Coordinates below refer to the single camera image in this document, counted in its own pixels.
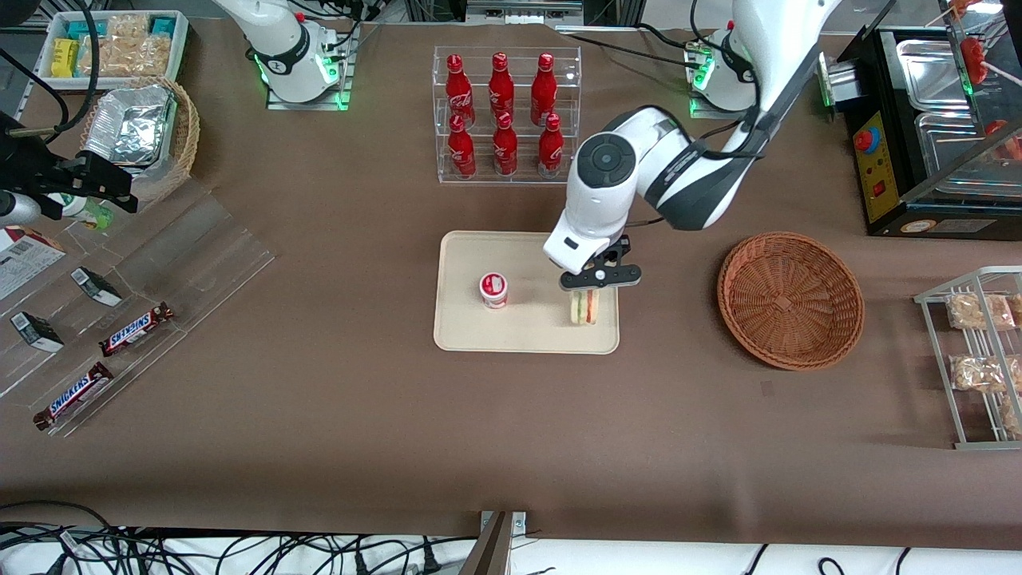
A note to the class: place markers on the silver metal bracket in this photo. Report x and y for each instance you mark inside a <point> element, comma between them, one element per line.
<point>519,521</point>

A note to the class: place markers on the clear bag of pastry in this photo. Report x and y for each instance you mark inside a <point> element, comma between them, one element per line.
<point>1014,417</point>
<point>978,373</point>
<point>978,311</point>

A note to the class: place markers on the green white small bottle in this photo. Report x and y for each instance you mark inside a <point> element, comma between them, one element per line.
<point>88,212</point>

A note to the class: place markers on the triangle sandwich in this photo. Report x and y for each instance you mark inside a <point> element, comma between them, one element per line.
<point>584,310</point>

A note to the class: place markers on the white plastic bin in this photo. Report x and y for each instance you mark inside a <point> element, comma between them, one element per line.
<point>182,40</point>

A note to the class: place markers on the dark metal post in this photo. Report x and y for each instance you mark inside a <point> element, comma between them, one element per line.
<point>489,555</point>

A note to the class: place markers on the silver foil container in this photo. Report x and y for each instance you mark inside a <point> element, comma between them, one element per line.
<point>128,128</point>

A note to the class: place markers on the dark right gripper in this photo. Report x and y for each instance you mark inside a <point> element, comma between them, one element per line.
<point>33,170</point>

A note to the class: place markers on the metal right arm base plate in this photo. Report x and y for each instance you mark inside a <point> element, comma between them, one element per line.
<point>307,105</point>

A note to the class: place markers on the red sausage on stick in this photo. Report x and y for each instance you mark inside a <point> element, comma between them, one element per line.
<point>974,60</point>

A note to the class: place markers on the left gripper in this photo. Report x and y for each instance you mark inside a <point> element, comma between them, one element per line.
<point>623,247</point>

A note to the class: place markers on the black food warmer appliance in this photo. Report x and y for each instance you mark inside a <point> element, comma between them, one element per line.
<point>886,160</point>

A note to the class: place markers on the teal snack pack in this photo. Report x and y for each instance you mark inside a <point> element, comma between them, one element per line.
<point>86,29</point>
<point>163,26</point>

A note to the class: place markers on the clear acrylic bottle rack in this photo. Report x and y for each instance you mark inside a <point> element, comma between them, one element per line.
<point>507,180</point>

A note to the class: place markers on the clear acrylic display stand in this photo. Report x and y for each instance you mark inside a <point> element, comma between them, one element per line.
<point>200,255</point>

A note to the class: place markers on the brown table cover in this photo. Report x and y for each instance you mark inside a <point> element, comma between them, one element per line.
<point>319,447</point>

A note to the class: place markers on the clear bag of crackers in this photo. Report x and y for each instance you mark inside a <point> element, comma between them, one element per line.
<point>128,26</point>
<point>128,56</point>

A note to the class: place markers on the light wicker basket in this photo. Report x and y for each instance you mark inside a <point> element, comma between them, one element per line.
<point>185,136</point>

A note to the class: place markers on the brown wicker basket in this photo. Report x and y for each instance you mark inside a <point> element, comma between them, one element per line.
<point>790,303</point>

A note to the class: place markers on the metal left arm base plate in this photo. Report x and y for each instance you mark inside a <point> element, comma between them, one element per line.
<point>703,108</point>

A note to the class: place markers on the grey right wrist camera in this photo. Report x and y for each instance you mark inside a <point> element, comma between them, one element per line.
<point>16,209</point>

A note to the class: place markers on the yellow snack pack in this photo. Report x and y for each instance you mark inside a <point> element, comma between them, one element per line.
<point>64,57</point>

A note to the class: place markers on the small black white box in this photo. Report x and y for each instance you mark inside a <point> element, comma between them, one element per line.
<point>96,286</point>
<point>36,331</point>

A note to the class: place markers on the white cup with red lid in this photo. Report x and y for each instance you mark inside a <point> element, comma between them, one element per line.
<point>494,290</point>

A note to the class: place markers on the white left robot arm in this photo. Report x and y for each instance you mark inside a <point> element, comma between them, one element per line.
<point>695,184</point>

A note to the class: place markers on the beige plastic tray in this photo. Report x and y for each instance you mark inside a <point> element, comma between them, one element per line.
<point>527,331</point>

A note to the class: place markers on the red white carton box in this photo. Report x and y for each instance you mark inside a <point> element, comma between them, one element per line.
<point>24,259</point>

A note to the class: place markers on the red cola bottle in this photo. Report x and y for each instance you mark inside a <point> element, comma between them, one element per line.
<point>550,152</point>
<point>461,152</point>
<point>501,86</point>
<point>505,150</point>
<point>544,89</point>
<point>456,92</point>

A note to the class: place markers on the Snickers chocolate bar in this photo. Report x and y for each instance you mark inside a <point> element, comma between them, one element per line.
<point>73,395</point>
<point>136,329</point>

